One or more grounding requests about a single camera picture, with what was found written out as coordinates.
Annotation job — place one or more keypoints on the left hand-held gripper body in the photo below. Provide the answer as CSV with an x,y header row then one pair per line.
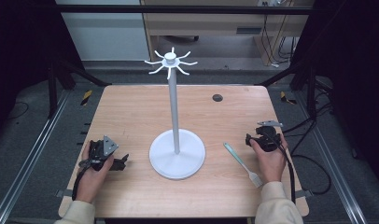
x,y
109,145

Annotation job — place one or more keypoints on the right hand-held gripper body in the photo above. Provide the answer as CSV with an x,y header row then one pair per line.
x,y
267,140

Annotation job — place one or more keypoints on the white hook stand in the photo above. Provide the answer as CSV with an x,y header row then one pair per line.
x,y
176,155

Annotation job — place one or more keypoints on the person's right hand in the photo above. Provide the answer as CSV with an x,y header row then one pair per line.
x,y
271,166

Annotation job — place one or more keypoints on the person's left hand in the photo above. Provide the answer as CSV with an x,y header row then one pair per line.
x,y
91,183

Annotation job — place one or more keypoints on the dark round table grommet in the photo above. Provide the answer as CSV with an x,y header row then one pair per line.
x,y
217,97

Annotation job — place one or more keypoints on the white cabinet panel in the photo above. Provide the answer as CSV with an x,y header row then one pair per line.
x,y
106,34

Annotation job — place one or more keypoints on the wooden background desk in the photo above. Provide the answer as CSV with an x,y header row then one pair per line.
x,y
203,21

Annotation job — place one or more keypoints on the grey table bracket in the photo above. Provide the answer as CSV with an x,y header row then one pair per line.
x,y
62,193
303,193

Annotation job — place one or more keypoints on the black frame strut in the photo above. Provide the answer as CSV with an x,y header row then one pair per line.
x,y
310,87
53,87

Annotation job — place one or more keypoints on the metal floor rail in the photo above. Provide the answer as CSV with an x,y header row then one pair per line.
x,y
337,174
29,161

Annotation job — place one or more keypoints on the black horizontal frame bar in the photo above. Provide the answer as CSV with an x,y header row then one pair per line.
x,y
178,9

